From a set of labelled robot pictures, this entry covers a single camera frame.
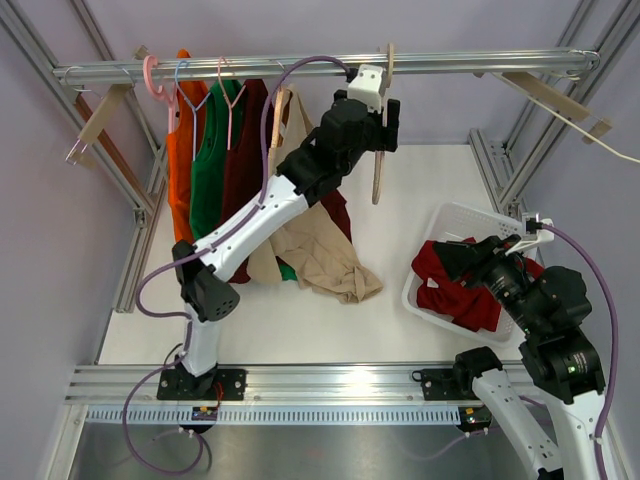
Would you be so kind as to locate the blue wire hanger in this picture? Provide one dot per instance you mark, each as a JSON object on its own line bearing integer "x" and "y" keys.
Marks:
{"x": 192, "y": 96}

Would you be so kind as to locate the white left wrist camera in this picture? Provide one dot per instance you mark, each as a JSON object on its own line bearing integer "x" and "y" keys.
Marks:
{"x": 369, "y": 87}

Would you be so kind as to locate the dark maroon t shirt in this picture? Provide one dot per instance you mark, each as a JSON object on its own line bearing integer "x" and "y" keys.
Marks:
{"x": 243, "y": 168}

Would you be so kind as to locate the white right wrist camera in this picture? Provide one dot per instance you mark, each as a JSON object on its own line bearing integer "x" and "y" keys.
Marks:
{"x": 535, "y": 234}

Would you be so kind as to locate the aluminium frame posts right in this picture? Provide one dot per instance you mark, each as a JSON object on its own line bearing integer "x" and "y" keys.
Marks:
{"x": 508, "y": 166}

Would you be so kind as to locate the orange t shirt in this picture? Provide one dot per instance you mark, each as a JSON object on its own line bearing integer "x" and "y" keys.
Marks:
{"x": 179, "y": 187}

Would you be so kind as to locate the metal clothes rail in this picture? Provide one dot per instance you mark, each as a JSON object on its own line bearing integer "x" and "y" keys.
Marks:
{"x": 567, "y": 60}

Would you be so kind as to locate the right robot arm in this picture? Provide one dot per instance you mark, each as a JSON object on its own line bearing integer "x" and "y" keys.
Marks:
{"x": 562, "y": 363}

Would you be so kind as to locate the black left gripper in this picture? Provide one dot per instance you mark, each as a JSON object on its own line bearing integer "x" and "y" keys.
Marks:
{"x": 376, "y": 141}

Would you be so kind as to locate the beige t shirt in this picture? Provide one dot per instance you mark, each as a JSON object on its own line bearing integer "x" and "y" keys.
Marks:
{"x": 311, "y": 244}

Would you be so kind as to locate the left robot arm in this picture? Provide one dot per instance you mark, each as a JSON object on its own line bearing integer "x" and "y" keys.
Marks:
{"x": 308, "y": 173}

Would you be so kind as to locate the wooden clip hanger left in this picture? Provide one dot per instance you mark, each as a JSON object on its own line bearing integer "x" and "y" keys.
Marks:
{"x": 98, "y": 119}

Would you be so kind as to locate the white slotted cable duct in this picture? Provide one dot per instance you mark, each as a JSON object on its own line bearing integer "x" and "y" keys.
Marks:
{"x": 235, "y": 415}

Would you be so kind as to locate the pink plastic hanger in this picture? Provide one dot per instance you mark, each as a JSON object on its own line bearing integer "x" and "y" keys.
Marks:
{"x": 160, "y": 93}

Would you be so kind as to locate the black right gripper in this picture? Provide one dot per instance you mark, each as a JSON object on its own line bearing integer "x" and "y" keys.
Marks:
{"x": 479, "y": 258}

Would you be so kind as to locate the bright red t shirt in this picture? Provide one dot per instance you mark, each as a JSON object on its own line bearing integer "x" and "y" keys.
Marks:
{"x": 471, "y": 308}

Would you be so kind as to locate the wooden hanger with metal hook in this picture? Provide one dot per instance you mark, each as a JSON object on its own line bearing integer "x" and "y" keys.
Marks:
{"x": 280, "y": 118}

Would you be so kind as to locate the wooden clip hanger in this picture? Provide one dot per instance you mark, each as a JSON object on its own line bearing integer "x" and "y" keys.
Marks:
{"x": 570, "y": 112}
{"x": 98, "y": 119}

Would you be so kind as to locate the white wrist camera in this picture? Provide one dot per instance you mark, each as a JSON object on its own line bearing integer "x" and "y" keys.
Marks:
{"x": 369, "y": 87}
{"x": 535, "y": 234}

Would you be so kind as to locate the aluminium frame posts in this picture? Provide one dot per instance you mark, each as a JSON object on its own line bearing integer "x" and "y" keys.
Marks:
{"x": 508, "y": 166}
{"x": 144, "y": 197}

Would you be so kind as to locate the green t shirt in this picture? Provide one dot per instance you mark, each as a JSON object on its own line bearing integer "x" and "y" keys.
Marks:
{"x": 207, "y": 172}

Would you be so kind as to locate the pink wire hanger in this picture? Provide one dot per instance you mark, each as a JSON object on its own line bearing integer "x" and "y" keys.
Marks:
{"x": 230, "y": 104}

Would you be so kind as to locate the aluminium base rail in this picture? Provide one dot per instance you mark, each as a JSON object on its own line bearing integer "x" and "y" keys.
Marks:
{"x": 323, "y": 384}

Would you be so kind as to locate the wooden clip hanger right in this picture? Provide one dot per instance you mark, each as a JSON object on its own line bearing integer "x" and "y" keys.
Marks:
{"x": 570, "y": 112}

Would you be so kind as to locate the aluminium frame posts left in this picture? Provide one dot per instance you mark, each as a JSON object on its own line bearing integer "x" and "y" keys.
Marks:
{"x": 144, "y": 197}

